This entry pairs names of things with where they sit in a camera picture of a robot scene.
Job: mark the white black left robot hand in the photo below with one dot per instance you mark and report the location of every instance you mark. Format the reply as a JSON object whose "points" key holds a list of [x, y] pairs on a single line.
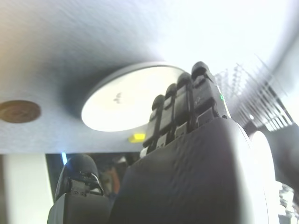
{"points": [[187, 175]]}

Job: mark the white robot torso column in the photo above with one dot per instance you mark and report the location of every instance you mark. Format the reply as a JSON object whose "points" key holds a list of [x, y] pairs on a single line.
{"points": [[23, 186]]}

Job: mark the yellow rectangular block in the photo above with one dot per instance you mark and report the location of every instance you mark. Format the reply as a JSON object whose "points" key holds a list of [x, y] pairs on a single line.
{"points": [[136, 137]]}

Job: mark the round brown cookie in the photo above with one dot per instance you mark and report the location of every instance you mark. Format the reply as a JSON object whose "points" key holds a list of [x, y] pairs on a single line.
{"points": [[18, 112]]}

